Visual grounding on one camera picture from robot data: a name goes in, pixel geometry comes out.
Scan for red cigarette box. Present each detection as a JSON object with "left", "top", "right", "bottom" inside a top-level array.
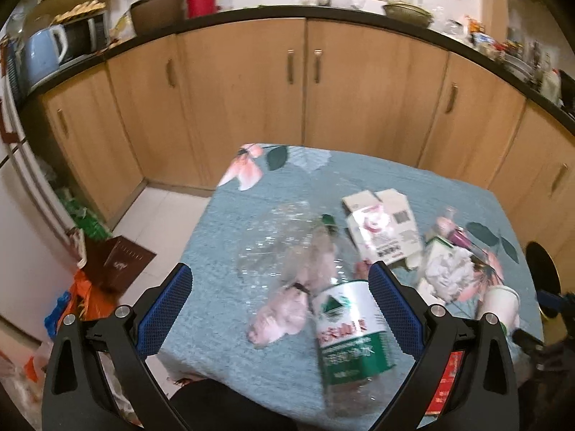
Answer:
[{"left": 426, "top": 351, "right": 464, "bottom": 416}]

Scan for clear plastic bag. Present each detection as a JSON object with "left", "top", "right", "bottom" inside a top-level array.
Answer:
[{"left": 236, "top": 200, "right": 356, "bottom": 319}]

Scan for crumpled white tissue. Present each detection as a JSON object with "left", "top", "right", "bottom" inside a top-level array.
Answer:
[{"left": 422, "top": 246, "right": 475, "bottom": 302}]

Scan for white green small box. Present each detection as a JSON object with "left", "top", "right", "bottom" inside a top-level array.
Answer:
[{"left": 425, "top": 233, "right": 453, "bottom": 258}]

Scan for purple wrapper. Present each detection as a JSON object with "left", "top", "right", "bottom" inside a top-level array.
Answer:
[{"left": 447, "top": 227, "right": 474, "bottom": 250}]

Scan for metal bowl on counter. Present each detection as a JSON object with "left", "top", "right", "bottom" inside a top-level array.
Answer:
[{"left": 383, "top": 2, "right": 434, "bottom": 28}]

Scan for green label water bottle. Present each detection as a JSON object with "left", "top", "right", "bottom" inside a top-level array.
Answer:
[{"left": 308, "top": 214, "right": 394, "bottom": 416}]

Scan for teal floral tablecloth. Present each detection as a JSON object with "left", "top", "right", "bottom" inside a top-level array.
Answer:
[{"left": 159, "top": 147, "right": 519, "bottom": 430}]

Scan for light blue electric kettle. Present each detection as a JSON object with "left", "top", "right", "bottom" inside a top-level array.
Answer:
[{"left": 23, "top": 24, "right": 68, "bottom": 89}]

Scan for white paper cup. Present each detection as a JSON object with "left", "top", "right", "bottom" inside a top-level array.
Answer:
[{"left": 475, "top": 285, "right": 520, "bottom": 335}]

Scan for microwave oven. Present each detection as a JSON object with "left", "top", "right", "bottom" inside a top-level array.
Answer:
[{"left": 52, "top": 9, "right": 110, "bottom": 65}]

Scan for wooden kitchen cabinets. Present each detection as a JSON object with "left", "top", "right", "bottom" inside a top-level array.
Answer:
[{"left": 19, "top": 12, "right": 574, "bottom": 288}]

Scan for pink white medicine box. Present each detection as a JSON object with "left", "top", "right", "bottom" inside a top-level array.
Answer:
[{"left": 342, "top": 189, "right": 423, "bottom": 270}]

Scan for white refrigerator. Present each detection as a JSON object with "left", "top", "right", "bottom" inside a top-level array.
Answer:
[{"left": 1, "top": 40, "right": 77, "bottom": 342}]

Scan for black round trash bin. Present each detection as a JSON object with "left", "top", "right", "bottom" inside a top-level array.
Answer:
[{"left": 524, "top": 241, "right": 561, "bottom": 296}]

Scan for brown paper bag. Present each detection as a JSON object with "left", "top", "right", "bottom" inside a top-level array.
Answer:
[{"left": 83, "top": 236, "right": 156, "bottom": 295}]

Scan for dark cooking pot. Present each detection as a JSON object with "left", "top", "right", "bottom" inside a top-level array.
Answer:
[{"left": 130, "top": 0, "right": 184, "bottom": 36}]

